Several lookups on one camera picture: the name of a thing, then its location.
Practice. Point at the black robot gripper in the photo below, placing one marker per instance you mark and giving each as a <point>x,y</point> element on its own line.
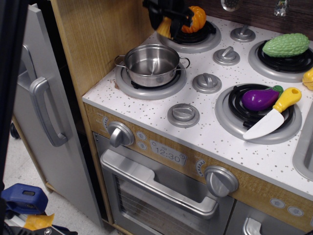
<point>176,10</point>

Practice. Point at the yellow toy corn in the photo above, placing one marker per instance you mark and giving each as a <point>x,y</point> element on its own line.
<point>164,28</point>

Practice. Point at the back left stove burner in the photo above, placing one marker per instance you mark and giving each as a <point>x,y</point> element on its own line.
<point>203,40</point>

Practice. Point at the stove burner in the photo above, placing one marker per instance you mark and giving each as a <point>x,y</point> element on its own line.
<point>124,83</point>
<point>203,40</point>
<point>236,119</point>
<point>289,69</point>

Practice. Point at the front left stove burner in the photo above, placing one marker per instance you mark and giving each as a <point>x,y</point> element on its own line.
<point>124,83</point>

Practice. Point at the front right stove burner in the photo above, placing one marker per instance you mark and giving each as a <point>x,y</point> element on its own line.
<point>236,119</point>

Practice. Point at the back right stove burner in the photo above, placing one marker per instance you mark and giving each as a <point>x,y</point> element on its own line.
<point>289,69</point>

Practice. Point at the orange toy pumpkin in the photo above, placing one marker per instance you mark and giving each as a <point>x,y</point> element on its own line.
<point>198,20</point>

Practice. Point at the silver steel pot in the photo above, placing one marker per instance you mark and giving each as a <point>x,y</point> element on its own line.
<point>152,65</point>

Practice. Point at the hanging silver spoon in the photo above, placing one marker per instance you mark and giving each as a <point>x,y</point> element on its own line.
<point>230,5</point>

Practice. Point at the grey stovetop knob upper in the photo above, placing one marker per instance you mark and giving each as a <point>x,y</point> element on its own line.
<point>226,57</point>

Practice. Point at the grey stovetop knob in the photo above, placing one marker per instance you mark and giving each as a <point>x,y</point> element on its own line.
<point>183,115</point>
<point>226,57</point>
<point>243,34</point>
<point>207,83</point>

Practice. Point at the grey stovetop knob middle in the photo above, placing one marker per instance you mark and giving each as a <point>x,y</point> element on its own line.
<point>207,83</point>

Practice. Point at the grey stovetop knob back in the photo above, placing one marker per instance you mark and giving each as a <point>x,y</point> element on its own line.
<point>243,34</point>

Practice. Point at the grey stovetop knob front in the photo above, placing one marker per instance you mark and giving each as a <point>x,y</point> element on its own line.
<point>183,115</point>

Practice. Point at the hanging silver utensil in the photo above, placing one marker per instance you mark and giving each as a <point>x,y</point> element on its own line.
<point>281,8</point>

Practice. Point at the purple toy eggplant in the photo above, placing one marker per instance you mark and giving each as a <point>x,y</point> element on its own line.
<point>259,100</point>

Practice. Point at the left silver oven dial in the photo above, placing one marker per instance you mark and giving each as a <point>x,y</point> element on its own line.
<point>120,134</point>

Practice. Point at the silver oven dial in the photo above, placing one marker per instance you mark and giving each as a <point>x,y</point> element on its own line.
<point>120,134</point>
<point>220,181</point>

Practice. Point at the green toy bitter gourd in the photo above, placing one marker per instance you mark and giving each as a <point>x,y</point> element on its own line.
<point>287,45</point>

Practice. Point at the oven clock display panel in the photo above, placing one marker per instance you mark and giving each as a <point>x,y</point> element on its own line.
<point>168,153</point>

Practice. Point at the yellow toy pepper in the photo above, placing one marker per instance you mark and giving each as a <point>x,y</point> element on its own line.
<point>307,79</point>

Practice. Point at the grey toy fridge door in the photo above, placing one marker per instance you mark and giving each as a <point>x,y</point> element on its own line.
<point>62,169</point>

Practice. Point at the right silver oven dial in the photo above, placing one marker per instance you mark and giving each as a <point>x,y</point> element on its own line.
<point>220,181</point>

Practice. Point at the black caster wheel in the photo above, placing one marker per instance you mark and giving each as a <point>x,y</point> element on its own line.
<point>13,131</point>

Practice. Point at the grey oven door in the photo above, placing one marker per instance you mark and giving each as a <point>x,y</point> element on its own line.
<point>142,213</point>

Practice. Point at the grey sink basin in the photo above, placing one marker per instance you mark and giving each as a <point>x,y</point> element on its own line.
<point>303,156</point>

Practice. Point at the grey lower cabinet door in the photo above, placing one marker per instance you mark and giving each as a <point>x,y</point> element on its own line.
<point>246,220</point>

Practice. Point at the blue clamp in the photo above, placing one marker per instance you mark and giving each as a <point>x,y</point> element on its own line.
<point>25,199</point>

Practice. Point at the yellow tape piece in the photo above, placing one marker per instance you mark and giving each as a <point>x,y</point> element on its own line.
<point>36,222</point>

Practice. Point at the silver fridge door handle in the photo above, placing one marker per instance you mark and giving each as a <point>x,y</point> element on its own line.
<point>52,110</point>

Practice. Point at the yellow handled toy knife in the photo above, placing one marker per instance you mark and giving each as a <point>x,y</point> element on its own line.
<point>274,119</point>

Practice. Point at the silver oven door handle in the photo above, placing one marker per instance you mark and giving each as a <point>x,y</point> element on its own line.
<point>144,178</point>

